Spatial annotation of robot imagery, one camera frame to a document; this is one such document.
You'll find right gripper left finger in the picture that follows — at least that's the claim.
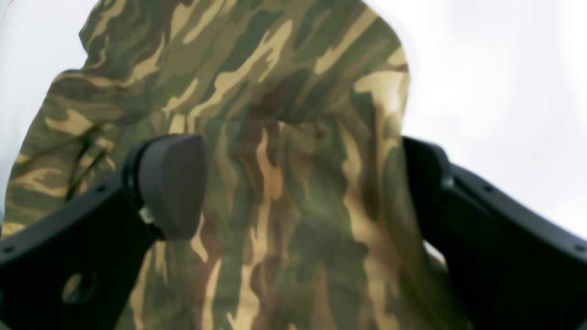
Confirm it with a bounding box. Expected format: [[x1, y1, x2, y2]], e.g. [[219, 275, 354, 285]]
[[0, 134, 207, 330]]

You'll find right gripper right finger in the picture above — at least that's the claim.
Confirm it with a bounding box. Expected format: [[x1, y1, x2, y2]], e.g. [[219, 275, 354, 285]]
[[403, 137, 587, 330]]

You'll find camouflage t-shirt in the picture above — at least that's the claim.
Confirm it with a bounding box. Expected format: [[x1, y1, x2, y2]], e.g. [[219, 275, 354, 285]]
[[2, 0, 472, 330]]

